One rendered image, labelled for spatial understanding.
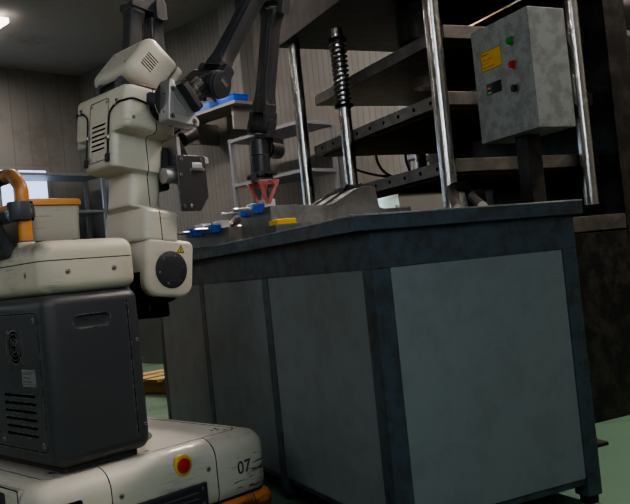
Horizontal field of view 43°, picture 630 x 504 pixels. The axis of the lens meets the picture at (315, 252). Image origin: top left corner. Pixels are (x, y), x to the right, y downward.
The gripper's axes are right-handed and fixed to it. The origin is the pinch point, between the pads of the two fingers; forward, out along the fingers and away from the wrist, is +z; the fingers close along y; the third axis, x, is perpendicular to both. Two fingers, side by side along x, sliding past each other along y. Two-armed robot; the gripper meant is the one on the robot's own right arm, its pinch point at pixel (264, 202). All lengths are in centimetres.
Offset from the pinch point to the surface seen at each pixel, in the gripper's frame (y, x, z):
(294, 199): 467, -230, -50
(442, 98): 3, -74, -35
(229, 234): 20.8, 4.6, 8.1
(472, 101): 9, -91, -36
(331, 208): -8.5, -19.0, 3.5
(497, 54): -16, -84, -46
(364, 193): -8.5, -31.3, -0.8
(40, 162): 808, -43, -144
